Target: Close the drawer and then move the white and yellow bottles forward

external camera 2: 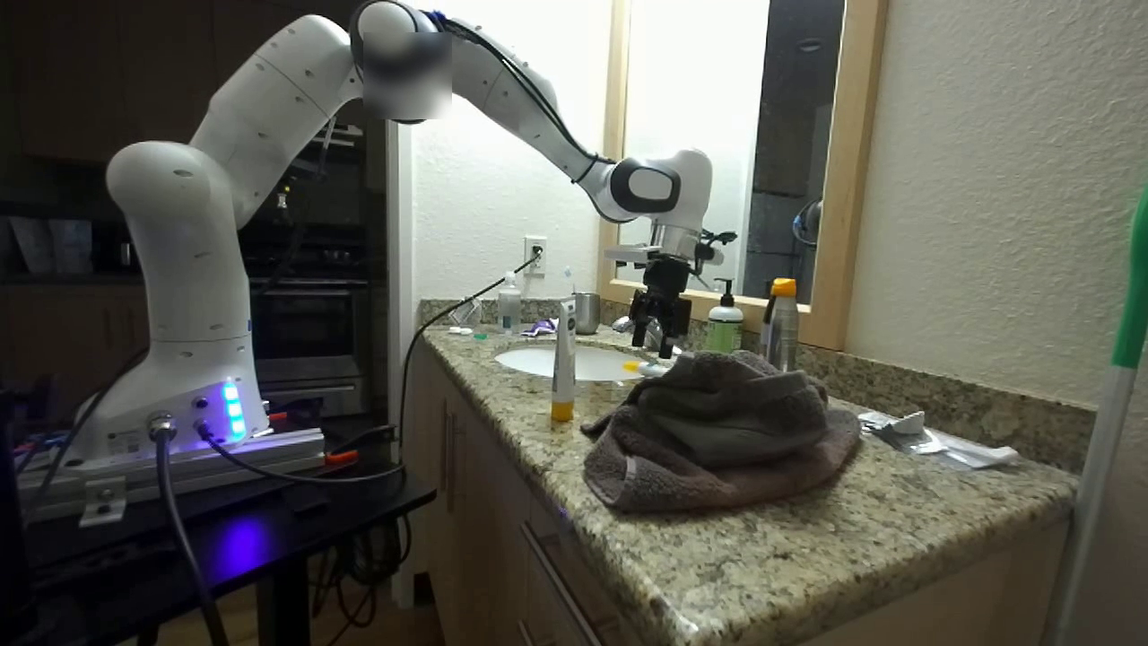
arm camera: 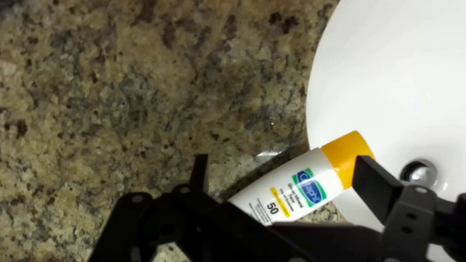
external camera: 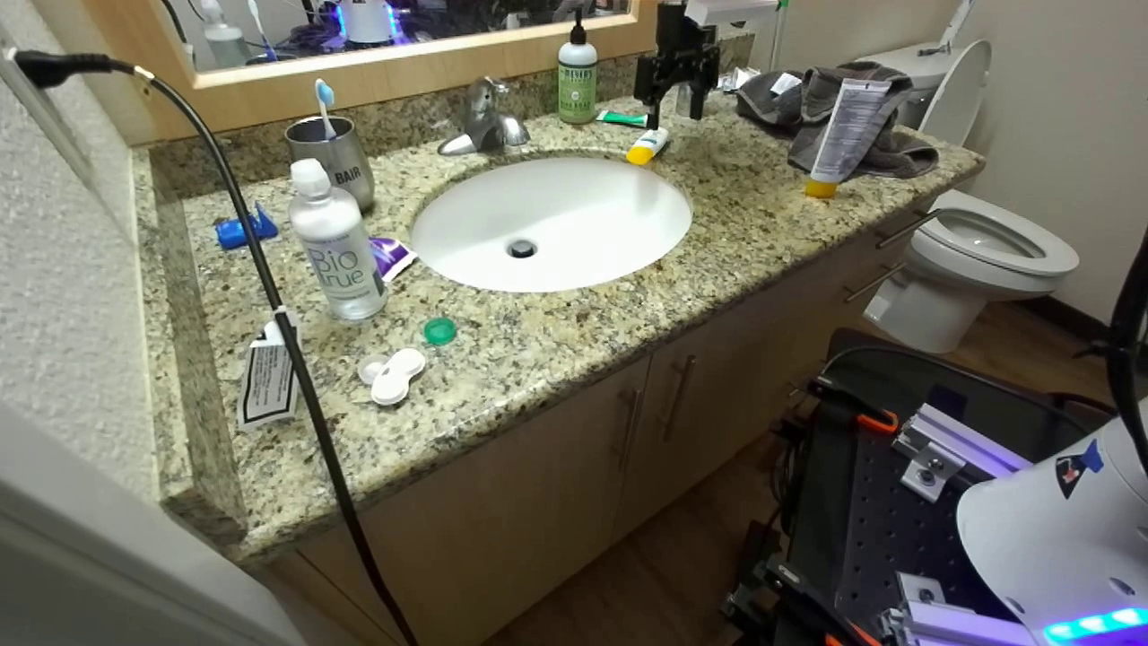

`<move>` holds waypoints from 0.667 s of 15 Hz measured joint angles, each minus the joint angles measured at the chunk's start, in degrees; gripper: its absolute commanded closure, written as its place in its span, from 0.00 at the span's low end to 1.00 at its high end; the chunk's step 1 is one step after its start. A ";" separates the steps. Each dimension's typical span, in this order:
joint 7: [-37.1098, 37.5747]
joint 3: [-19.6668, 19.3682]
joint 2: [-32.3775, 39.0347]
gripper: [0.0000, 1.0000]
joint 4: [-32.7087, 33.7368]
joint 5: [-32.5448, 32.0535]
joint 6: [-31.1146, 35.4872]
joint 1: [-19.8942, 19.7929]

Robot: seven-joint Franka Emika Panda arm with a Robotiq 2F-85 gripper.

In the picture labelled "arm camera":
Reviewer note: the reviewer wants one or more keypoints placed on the white oval sink basin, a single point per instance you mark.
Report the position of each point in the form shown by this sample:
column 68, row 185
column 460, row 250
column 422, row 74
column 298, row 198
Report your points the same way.
column 397, row 81

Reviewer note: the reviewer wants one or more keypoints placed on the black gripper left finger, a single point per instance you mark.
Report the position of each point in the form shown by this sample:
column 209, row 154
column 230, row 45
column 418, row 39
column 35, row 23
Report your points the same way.
column 154, row 227

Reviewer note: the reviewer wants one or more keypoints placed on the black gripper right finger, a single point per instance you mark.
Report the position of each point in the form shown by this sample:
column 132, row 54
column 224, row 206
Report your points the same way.
column 412, row 218

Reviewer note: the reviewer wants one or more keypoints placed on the small white yellow-capped bottle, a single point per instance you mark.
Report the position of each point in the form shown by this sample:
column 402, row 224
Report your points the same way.
column 291, row 189

